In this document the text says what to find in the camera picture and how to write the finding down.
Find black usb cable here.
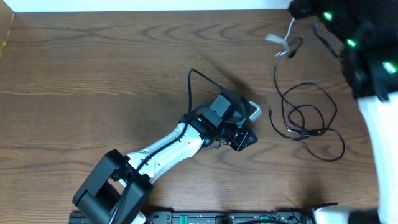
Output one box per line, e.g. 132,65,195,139
268,37,346,162

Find white usb cable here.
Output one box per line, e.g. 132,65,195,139
264,17,295,57

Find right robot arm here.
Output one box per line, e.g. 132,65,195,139
288,0,397,223

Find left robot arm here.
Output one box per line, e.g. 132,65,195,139
72,89,262,223

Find cardboard panel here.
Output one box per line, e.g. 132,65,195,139
0,0,15,56

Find left camera black cable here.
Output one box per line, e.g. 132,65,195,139
107,68,224,224

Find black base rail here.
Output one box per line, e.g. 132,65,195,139
133,209,315,224

